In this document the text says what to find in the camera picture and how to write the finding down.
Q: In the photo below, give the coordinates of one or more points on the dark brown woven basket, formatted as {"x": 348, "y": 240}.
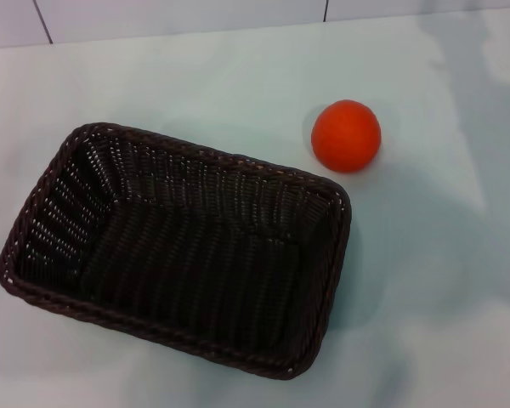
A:
{"x": 187, "y": 255}

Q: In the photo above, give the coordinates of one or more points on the orange round fruit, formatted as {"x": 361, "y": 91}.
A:
{"x": 346, "y": 136}

